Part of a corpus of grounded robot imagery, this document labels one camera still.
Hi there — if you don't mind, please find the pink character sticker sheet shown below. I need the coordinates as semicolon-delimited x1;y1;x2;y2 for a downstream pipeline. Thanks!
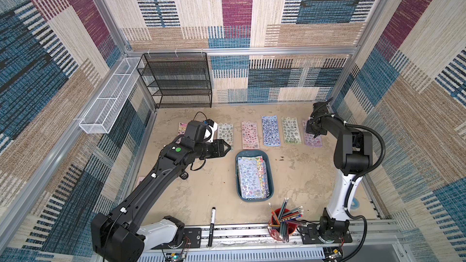
302;120;323;147

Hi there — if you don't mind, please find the pink cat sticker sheet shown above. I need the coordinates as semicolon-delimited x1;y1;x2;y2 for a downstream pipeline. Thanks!
178;123;188;135

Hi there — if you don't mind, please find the green dinosaur sticker sheet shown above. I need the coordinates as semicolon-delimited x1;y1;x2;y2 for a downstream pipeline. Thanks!
217;123;234;151

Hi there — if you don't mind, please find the green frog sticker sheet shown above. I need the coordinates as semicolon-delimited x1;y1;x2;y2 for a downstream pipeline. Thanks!
282;117;302;144

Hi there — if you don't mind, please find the pink bonbon sticker sheet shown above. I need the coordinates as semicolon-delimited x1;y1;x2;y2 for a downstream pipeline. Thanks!
241;121;259;150

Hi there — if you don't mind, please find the blue penguin sticker sheet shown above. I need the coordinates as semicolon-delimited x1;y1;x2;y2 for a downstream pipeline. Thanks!
262;115;281;147

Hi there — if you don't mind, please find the teal plastic storage box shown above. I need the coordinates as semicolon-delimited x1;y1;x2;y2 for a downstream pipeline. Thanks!
235;150;274;202

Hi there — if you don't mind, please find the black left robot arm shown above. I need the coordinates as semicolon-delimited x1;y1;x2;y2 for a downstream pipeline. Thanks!
91;119;231;262

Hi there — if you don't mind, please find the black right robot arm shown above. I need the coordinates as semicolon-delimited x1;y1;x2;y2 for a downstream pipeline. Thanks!
305;102;373;243

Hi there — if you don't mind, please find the pastel sticker sheet in box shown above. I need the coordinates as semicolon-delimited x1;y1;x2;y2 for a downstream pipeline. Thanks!
237;156;270;200

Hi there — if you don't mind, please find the black marker pen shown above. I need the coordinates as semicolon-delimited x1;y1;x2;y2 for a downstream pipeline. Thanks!
207;207;216;247

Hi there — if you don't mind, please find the pink calculator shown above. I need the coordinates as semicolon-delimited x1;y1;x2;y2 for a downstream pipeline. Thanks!
136;176;145;186

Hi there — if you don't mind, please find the blue tape roll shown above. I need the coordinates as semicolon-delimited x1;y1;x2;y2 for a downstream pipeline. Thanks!
350;198;360;210

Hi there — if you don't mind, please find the red pencil cup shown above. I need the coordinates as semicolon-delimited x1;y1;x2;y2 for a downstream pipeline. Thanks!
270;208;296;239

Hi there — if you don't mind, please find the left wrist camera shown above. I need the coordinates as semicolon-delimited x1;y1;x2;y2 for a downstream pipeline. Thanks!
204;119;218;143

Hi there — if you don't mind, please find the black wire shelf rack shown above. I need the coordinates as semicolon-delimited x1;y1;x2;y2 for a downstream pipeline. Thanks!
137;52;213;109

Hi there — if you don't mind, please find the black corrugated cable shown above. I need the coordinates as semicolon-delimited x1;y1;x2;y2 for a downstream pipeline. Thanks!
309;97;386;262

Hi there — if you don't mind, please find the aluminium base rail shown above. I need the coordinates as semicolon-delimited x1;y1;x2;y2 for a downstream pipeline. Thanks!
98;221;401;262

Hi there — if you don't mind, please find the white wire mesh basket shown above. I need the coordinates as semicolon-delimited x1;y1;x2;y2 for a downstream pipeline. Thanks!
79;58;140;134

